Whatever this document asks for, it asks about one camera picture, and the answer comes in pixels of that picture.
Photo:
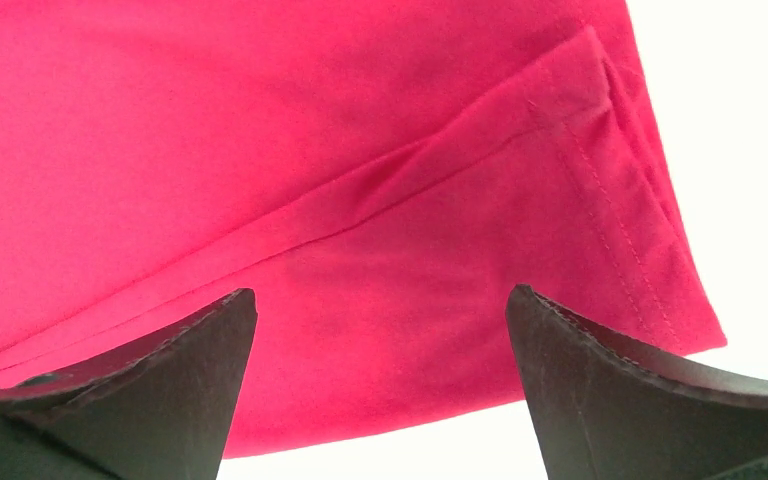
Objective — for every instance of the red t shirt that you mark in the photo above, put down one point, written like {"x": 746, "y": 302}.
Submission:
{"x": 380, "y": 173}

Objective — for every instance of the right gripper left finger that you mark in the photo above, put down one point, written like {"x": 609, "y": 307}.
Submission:
{"x": 158, "y": 407}

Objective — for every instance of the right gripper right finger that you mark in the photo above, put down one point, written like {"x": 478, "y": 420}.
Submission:
{"x": 608, "y": 406}

